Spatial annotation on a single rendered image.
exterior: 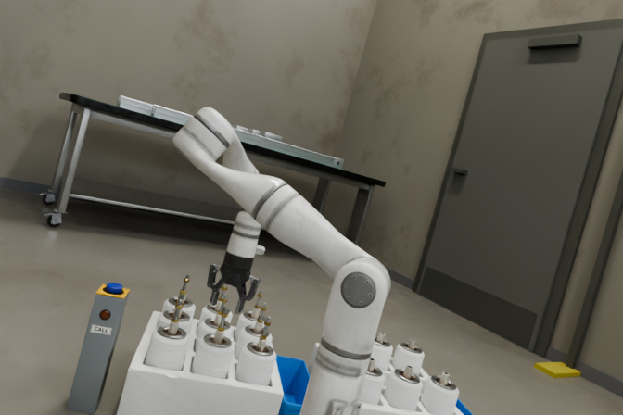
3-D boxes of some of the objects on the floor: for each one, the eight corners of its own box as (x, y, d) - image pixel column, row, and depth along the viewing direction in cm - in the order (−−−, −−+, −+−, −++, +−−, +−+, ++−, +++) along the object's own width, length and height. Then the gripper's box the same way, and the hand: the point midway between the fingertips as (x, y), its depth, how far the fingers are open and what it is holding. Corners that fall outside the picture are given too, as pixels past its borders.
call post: (94, 415, 118) (123, 299, 117) (65, 410, 117) (95, 294, 116) (101, 399, 125) (130, 290, 124) (73, 396, 124) (103, 284, 123)
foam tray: (265, 459, 119) (284, 394, 119) (109, 438, 111) (128, 368, 111) (256, 383, 157) (270, 333, 157) (139, 363, 150) (153, 310, 149)
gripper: (209, 244, 119) (193, 303, 119) (263, 261, 116) (247, 322, 117) (221, 241, 126) (205, 296, 127) (272, 257, 123) (256, 314, 124)
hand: (226, 304), depth 122 cm, fingers open, 6 cm apart
